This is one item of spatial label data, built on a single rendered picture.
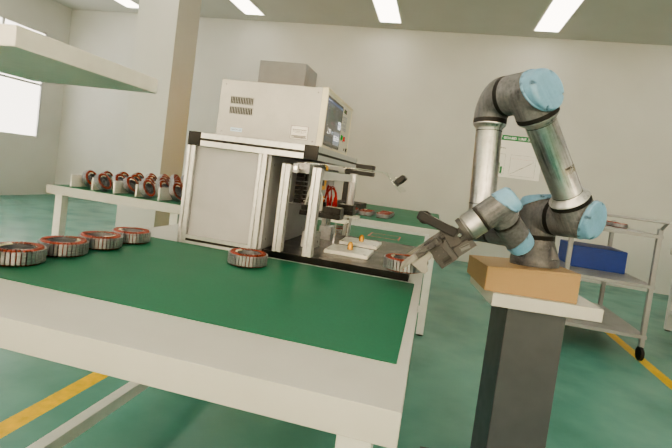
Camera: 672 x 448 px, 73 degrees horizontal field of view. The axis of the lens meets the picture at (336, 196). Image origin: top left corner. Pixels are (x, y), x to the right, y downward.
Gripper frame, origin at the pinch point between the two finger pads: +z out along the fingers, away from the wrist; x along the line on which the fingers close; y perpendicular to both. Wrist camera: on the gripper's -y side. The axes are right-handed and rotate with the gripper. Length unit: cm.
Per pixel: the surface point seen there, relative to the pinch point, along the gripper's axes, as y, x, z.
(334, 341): 0, -52, 9
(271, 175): -44.2, 8.8, 19.8
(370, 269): -2.4, 7.9, 10.3
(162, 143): -221, 325, 198
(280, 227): -28.8, 7.4, 26.5
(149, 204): -94, 100, 116
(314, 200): -29.4, 7.5, 12.5
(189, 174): -60, 6, 42
